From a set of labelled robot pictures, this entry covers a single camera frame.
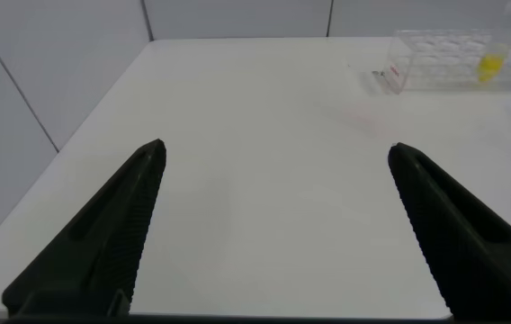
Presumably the tube with yellow pigment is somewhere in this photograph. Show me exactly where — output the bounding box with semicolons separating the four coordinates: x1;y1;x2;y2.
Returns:
475;0;511;85

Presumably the clear acrylic test tube rack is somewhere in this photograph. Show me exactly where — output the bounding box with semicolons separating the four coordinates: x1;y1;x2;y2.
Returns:
382;27;511;96

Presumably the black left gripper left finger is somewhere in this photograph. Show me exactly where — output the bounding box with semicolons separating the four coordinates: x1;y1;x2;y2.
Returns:
1;138;167;319

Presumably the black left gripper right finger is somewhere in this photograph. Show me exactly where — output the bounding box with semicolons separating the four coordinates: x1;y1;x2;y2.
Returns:
387;142;511;323

